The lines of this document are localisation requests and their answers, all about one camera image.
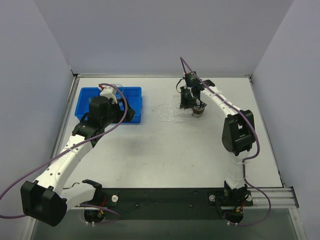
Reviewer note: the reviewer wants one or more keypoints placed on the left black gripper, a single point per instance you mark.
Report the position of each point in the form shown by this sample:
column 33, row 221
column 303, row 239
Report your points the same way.
column 122, row 110

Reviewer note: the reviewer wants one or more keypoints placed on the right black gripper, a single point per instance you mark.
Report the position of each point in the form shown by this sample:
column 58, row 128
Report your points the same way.
column 188, row 100

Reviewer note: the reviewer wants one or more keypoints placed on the clear brown-banded cup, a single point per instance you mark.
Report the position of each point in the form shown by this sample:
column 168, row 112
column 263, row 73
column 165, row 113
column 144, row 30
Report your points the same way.
column 198, row 110

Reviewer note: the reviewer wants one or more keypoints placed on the clear blue-tinted cup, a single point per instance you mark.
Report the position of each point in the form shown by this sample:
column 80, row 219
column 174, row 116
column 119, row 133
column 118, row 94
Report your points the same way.
column 117, row 93

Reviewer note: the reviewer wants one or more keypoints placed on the clear acrylic toothbrush holder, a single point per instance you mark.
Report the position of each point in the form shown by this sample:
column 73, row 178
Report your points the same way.
column 180, row 114

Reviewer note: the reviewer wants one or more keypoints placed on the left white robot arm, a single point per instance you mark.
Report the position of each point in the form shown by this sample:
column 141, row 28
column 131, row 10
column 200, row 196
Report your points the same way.
column 45, row 198

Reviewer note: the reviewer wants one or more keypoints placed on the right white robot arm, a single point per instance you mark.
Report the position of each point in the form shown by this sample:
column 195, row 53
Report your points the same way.
column 237, row 135

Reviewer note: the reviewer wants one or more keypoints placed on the clear textured oval tray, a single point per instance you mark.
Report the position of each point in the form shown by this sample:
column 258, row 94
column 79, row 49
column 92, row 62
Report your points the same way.
column 163, row 113

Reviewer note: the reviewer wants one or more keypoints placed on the blue plastic bin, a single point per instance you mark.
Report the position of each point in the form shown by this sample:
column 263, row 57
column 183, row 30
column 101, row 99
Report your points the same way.
column 133, row 95

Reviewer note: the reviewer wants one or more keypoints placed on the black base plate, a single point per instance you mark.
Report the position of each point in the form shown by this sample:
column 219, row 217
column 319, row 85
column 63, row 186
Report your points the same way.
column 216, row 213

